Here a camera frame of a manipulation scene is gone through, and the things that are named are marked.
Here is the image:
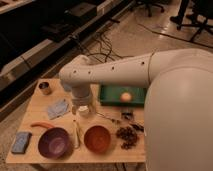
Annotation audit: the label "light blue towel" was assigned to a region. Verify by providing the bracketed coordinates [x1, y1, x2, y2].
[47, 99, 69, 120]

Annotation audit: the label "metal can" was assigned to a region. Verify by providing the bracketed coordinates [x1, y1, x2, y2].
[39, 82, 52, 95]

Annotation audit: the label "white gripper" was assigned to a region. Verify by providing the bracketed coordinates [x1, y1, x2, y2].
[71, 85, 93, 114]

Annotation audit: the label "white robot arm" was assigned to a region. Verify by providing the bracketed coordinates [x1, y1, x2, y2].
[59, 48, 213, 171]

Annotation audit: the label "green plastic tray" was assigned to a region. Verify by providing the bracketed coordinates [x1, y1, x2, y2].
[98, 85, 147, 107]

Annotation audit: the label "purple bowl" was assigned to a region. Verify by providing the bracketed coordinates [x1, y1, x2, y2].
[38, 127, 71, 159]

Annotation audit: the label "orange carrot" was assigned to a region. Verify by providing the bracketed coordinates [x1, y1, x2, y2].
[30, 122, 54, 129]

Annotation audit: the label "black box on shelf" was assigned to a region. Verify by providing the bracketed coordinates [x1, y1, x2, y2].
[41, 2, 97, 42]

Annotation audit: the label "white cup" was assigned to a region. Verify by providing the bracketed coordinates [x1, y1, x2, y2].
[78, 106, 91, 117]

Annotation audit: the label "orange bowl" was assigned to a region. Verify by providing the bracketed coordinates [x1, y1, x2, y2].
[84, 125, 111, 154]

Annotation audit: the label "blue sponge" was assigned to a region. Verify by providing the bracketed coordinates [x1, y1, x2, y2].
[11, 132, 32, 154]

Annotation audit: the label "black office chair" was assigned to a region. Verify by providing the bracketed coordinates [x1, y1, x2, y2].
[170, 0, 213, 42]

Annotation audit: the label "dark small utensil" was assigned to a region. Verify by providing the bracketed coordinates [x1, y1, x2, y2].
[121, 113, 144, 132]

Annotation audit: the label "brown grape bunch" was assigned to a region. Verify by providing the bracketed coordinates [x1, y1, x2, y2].
[116, 127, 138, 150]

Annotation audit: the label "black floor cables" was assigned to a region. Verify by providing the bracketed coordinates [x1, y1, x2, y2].
[71, 33, 134, 64]

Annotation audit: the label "orange ball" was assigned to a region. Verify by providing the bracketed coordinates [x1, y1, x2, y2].
[120, 92, 132, 102]

